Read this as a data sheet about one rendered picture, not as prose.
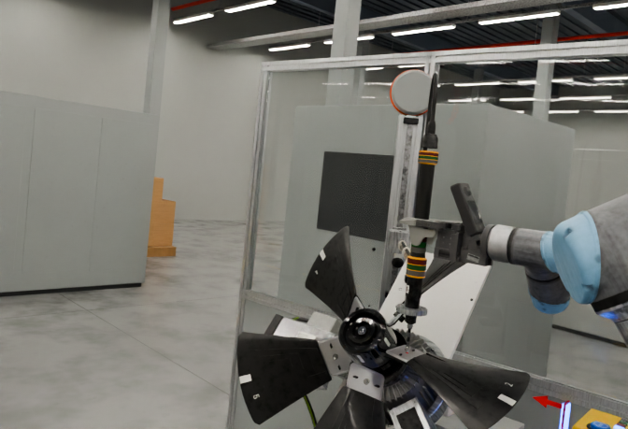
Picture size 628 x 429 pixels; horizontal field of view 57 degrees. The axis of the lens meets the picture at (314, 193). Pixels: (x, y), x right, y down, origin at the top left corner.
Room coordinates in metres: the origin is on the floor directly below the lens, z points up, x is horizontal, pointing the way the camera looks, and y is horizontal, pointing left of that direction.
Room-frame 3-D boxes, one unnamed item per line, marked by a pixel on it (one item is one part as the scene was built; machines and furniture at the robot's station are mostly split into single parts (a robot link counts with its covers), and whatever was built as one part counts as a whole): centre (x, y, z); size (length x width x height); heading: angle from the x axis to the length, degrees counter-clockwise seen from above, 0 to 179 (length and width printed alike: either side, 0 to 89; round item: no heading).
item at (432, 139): (1.30, -0.25, 1.48); 0.04 x 0.04 x 0.46
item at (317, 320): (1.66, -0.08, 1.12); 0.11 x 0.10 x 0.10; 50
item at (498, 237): (1.18, -0.40, 1.47); 0.08 x 0.05 x 0.08; 140
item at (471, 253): (1.23, -0.33, 1.46); 0.12 x 0.08 x 0.09; 50
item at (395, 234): (1.92, -0.30, 1.37); 0.10 x 0.07 x 0.08; 175
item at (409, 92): (2.01, -0.31, 1.88); 0.17 x 0.15 x 0.16; 50
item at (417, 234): (1.27, -0.23, 1.47); 0.09 x 0.03 x 0.06; 60
